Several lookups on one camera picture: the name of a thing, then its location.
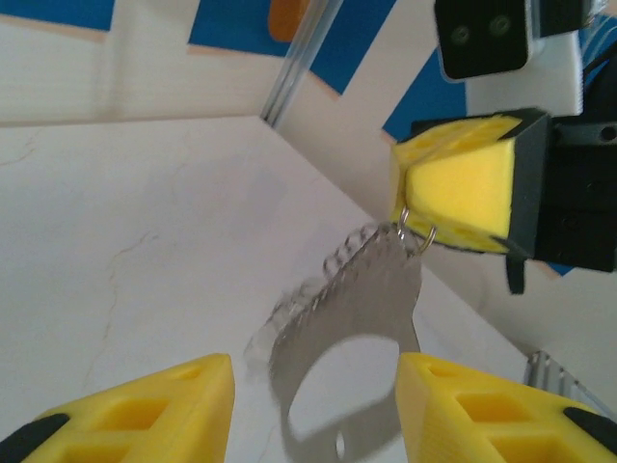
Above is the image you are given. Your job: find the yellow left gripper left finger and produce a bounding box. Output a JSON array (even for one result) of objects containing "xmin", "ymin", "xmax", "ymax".
[{"xmin": 0, "ymin": 352, "xmax": 236, "ymax": 463}]

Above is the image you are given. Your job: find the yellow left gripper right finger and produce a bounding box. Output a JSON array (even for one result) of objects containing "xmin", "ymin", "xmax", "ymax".
[{"xmin": 397, "ymin": 351, "xmax": 617, "ymax": 463}]

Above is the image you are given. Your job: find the steel key holder plate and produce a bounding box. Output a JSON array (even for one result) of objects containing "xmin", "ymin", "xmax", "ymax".
[{"xmin": 267, "ymin": 224, "xmax": 424, "ymax": 463}]

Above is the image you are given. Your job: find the blue poster orange circle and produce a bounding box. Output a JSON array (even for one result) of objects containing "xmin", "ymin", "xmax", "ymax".
[{"xmin": 186, "ymin": 0, "xmax": 312, "ymax": 50}]

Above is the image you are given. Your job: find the blue poster peach circle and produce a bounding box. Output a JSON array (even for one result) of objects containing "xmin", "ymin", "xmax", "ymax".
[{"xmin": 0, "ymin": 0, "xmax": 117, "ymax": 31}]

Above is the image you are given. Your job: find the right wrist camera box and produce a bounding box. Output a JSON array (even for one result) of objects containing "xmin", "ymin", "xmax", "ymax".
[{"xmin": 432, "ymin": 0, "xmax": 533, "ymax": 82}]

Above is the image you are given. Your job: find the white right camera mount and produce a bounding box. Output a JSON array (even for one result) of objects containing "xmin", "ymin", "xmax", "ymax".
[{"xmin": 465, "ymin": 32, "xmax": 587, "ymax": 117}]

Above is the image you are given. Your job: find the aluminium side rail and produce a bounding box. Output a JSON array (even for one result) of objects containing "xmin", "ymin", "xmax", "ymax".
[{"xmin": 523, "ymin": 350, "xmax": 600, "ymax": 402}]

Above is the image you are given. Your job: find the aluminium frame post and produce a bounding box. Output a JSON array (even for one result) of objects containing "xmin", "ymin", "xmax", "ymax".
[{"xmin": 258, "ymin": 0, "xmax": 346, "ymax": 130}]

